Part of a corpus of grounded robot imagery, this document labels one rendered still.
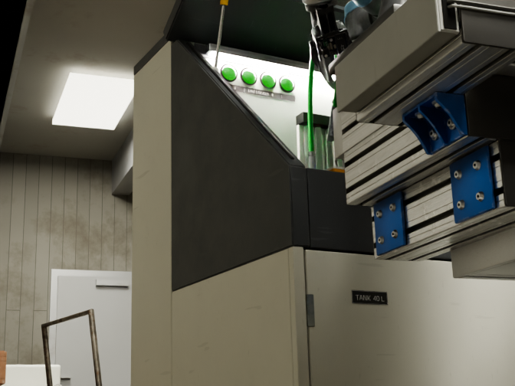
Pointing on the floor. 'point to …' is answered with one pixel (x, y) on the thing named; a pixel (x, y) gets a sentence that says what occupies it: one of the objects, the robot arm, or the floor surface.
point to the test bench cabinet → (244, 326)
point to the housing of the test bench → (152, 220)
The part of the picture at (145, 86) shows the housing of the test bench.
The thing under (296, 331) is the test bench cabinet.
